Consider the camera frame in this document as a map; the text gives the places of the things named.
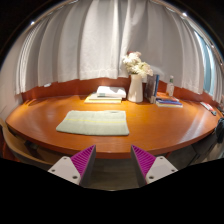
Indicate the blue flat book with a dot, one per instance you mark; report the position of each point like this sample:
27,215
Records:
169,103

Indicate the pale green towel yellow stripe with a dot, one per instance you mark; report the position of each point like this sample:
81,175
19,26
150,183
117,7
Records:
93,123

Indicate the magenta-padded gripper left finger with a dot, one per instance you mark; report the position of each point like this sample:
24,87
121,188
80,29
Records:
68,168

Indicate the white ceramic vase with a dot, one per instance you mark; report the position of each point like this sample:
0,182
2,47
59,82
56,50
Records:
135,90

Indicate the white flower bouquet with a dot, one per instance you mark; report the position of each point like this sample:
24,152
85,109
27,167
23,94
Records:
136,65

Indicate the red flat book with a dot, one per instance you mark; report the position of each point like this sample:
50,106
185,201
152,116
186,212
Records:
165,96

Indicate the thick white book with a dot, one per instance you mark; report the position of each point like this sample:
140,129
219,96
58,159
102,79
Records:
111,91

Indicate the thin grey book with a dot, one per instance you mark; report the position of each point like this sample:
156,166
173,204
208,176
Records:
95,97

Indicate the blue standing book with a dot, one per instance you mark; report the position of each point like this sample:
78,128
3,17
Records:
156,88

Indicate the red pen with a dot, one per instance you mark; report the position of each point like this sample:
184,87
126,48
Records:
208,108

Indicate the black object beside table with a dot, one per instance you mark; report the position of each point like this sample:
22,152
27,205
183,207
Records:
220,130

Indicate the white curtain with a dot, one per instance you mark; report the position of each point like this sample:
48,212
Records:
86,40

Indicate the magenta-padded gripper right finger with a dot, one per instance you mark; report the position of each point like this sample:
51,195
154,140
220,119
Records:
156,168

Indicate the window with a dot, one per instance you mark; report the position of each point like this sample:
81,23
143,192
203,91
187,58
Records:
206,66

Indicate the dark standing book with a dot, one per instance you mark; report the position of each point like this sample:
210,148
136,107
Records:
149,86

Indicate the clear bottle green cap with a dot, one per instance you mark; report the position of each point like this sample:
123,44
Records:
170,88

